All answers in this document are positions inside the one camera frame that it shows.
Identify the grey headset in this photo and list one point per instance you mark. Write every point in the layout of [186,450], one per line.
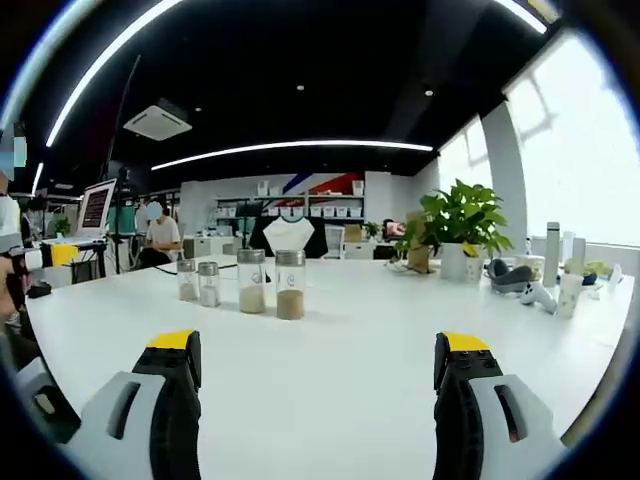
[510,280]

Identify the teal partition panel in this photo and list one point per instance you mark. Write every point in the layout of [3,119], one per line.
[125,220]

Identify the small green desk plant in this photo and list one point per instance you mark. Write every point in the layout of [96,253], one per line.
[372,230]
[61,227]

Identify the small seasoning bottle beige powder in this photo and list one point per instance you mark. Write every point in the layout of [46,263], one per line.
[187,290]

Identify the small seasoning bottle white powder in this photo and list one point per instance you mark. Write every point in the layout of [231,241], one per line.
[209,295]

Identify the monitor with pink picture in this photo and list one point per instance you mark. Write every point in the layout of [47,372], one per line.
[397,229]

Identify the white drawer unit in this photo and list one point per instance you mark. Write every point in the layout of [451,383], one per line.
[335,242]

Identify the long straight ceiling light strip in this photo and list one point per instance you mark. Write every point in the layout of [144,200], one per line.
[300,147]

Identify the tall seasoning bottle brown granules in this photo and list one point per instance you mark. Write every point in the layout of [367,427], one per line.
[290,305]

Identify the long curved ceiling light strip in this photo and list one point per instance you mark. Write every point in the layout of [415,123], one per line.
[100,65]

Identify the white cylinder container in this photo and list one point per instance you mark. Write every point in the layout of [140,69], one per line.
[579,255]

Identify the wall shelf with white bins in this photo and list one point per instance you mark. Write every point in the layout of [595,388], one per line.
[325,200]

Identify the open laptop dark screen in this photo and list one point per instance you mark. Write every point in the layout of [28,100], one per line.
[97,205]

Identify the grey office chair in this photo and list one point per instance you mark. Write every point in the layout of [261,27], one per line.
[47,400]

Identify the black tripod stand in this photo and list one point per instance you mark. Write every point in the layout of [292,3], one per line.
[116,175]

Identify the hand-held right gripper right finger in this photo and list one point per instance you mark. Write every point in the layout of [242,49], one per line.
[460,415]

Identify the narrow window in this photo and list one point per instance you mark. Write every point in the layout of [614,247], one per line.
[465,165]

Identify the ceiling light strip near window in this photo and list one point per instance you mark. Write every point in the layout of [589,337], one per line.
[522,15]

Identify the white handheld controller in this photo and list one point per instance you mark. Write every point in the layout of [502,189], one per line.
[540,297]

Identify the green potted plant white pot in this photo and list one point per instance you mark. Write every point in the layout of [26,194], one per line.
[465,210]

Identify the short ceiling light strip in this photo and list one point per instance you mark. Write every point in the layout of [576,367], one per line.
[37,180]

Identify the white standing desk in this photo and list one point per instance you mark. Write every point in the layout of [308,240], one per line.
[90,245]

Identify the tall white thermos bottle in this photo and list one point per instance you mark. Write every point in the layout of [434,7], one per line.
[552,255]

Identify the tall seasoning bottle pale powder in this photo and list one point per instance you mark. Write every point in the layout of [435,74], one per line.
[251,300]

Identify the wide window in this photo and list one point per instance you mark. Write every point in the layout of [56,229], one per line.
[575,150]

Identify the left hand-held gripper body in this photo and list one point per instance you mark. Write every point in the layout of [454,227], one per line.
[10,244]

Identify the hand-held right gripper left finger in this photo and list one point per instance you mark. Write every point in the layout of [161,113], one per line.
[170,410]

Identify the ceiling air conditioner cassette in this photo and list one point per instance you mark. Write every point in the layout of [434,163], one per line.
[157,120]

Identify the white round tub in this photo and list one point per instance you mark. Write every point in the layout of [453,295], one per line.
[530,267]

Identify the brown cardboard box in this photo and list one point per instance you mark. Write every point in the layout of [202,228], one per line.
[352,232]

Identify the white patterned cup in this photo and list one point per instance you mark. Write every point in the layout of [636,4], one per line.
[570,300]

